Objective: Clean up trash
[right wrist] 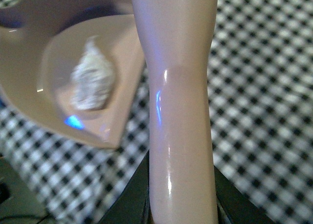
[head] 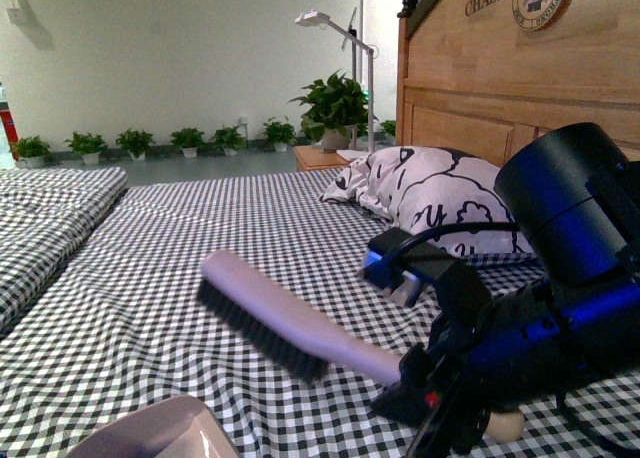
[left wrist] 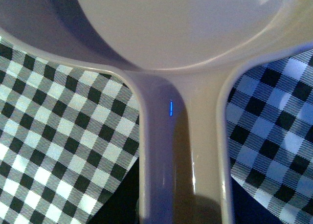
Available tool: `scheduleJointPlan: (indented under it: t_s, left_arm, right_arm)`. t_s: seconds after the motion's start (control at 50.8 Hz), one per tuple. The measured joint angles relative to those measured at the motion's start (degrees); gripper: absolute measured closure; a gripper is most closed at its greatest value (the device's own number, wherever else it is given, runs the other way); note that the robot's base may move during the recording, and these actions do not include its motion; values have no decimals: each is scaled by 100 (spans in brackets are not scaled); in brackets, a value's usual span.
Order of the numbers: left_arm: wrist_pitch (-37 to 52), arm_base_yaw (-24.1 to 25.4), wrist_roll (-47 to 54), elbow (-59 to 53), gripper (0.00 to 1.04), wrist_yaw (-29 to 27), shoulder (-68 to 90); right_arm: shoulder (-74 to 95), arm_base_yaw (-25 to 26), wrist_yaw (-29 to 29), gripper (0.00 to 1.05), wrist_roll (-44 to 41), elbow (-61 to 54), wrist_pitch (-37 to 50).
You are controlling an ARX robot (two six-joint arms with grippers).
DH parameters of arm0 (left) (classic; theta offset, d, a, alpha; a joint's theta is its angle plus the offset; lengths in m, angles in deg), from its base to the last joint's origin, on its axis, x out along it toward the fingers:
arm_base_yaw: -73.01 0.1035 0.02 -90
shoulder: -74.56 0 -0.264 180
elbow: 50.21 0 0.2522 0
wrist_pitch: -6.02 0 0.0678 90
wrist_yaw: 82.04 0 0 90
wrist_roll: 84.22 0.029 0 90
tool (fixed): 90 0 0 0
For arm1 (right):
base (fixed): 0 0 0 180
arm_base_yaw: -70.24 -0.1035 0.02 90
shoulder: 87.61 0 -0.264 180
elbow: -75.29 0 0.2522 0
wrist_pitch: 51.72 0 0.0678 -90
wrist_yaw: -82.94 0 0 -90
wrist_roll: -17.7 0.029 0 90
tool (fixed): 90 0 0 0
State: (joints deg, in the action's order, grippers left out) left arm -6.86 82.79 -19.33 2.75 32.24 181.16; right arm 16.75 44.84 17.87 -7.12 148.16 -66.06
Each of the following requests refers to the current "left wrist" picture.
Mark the beige plastic dustpan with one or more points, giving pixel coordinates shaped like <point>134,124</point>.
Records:
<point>180,58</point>

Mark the black white checkered bedsheet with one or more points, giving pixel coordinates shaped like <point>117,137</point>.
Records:
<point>69,143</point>

